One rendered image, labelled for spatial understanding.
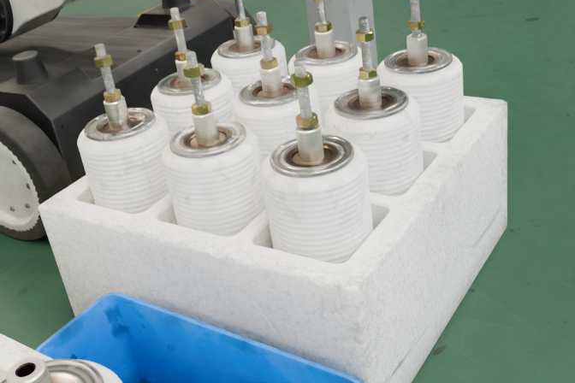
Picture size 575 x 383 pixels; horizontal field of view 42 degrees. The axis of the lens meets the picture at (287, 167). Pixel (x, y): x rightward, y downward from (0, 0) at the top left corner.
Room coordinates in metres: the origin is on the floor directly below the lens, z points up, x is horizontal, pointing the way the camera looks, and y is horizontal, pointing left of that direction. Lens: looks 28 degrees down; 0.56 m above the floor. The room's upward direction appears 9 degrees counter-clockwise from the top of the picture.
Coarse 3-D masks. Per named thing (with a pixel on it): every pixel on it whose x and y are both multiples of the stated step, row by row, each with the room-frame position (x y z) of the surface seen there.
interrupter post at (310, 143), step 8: (296, 128) 0.59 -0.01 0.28; (312, 128) 0.59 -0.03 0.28; (320, 128) 0.59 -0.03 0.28; (304, 136) 0.58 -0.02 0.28; (312, 136) 0.58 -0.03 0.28; (320, 136) 0.59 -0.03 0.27; (304, 144) 0.58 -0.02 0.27; (312, 144) 0.58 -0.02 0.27; (320, 144) 0.59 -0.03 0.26; (304, 152) 0.59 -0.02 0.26; (312, 152) 0.58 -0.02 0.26; (320, 152) 0.59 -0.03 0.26; (304, 160) 0.59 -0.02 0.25; (312, 160) 0.58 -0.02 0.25
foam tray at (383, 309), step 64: (64, 192) 0.74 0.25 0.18; (448, 192) 0.65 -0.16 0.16; (64, 256) 0.70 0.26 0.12; (128, 256) 0.64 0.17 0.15; (192, 256) 0.59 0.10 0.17; (256, 256) 0.56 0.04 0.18; (384, 256) 0.53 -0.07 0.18; (448, 256) 0.64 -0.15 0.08; (256, 320) 0.55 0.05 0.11; (320, 320) 0.51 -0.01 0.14; (384, 320) 0.52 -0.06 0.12; (448, 320) 0.64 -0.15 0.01
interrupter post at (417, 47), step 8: (408, 40) 0.78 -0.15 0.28; (416, 40) 0.77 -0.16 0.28; (424, 40) 0.78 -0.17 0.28; (408, 48) 0.78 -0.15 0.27; (416, 48) 0.77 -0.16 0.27; (424, 48) 0.78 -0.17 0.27; (408, 56) 0.78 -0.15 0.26; (416, 56) 0.77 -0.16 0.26; (424, 56) 0.78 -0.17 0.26; (416, 64) 0.77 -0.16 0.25
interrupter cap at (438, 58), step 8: (432, 48) 0.81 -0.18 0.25; (440, 48) 0.81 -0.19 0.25; (392, 56) 0.81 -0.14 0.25; (400, 56) 0.80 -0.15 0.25; (432, 56) 0.79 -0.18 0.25; (440, 56) 0.78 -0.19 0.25; (448, 56) 0.78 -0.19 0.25; (384, 64) 0.78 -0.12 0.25; (392, 64) 0.78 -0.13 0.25; (400, 64) 0.78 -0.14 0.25; (408, 64) 0.78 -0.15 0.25; (424, 64) 0.77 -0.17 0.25; (432, 64) 0.76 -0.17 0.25; (440, 64) 0.76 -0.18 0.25; (448, 64) 0.76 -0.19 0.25; (400, 72) 0.76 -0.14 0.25; (408, 72) 0.75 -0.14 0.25; (416, 72) 0.75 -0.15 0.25; (424, 72) 0.75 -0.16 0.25; (432, 72) 0.75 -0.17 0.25
